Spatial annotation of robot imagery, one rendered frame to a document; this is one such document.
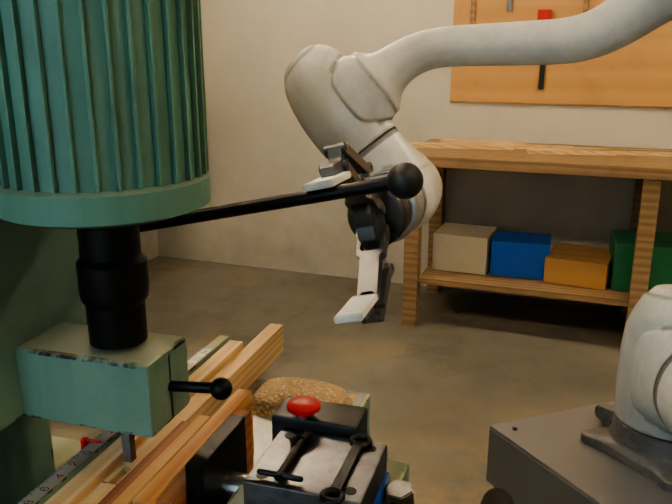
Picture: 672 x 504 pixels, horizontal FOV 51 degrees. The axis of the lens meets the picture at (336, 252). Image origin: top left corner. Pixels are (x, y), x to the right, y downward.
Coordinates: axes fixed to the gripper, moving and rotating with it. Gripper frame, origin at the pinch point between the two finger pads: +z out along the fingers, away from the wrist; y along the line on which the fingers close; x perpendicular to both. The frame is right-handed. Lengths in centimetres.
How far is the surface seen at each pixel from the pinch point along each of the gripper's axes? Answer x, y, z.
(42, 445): -39.1, -16.4, 4.9
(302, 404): -1.6, -10.3, 12.6
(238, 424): -8.4, -11.8, 12.5
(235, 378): -19.4, -15.5, -7.6
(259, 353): -19.4, -15.3, -15.2
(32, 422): -38.3, -13.0, 6.0
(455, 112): -33, -3, -320
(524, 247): -6, -70, -274
